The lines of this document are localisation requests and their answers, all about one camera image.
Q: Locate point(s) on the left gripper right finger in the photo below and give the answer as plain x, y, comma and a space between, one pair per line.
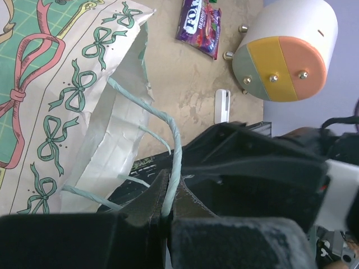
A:
243, 222

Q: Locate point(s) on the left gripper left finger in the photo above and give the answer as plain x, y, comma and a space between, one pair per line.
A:
132, 237

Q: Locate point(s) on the green patterned paper bag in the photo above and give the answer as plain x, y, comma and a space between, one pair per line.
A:
75, 102

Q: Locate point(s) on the purple Fox's candy bag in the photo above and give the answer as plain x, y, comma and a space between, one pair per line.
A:
199, 26

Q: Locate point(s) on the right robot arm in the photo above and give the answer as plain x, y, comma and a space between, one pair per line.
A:
309, 175

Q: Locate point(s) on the small white plastic clip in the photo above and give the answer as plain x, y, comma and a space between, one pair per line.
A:
222, 106

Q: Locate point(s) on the large cream cylinder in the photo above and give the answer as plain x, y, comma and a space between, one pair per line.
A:
285, 53

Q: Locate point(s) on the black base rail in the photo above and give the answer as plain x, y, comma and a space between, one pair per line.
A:
146, 173

